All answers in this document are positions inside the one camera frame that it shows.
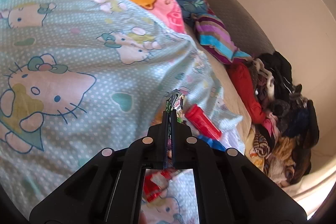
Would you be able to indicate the blue wrapper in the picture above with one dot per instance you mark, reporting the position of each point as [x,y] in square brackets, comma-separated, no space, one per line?
[212,144]

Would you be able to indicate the pile of clothes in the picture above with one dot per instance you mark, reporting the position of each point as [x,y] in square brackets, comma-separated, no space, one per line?
[283,74]

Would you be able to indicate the yellow cartoon blanket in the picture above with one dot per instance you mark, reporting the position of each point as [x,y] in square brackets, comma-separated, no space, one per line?
[256,155]

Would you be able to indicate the green printed snack wrapper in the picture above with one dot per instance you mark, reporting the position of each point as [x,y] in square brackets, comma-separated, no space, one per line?
[176,102]

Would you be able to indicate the grey headboard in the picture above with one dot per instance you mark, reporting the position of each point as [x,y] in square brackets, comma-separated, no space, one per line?
[236,16]

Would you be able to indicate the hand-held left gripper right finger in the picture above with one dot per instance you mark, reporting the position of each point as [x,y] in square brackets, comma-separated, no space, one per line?
[181,142]

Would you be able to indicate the red white snack wrapper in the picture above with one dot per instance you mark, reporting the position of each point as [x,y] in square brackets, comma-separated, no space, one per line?
[155,184]

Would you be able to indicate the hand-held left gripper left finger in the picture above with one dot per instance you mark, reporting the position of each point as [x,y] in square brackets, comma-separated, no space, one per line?
[161,140]

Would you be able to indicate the light blue cartoon cat blanket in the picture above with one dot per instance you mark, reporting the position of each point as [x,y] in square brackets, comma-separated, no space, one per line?
[78,56]

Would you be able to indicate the red plastic bottle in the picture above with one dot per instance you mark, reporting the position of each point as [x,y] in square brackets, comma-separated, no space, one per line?
[202,121]

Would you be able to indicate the purple striped blanket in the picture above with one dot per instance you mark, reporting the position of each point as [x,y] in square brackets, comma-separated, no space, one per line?
[218,37]

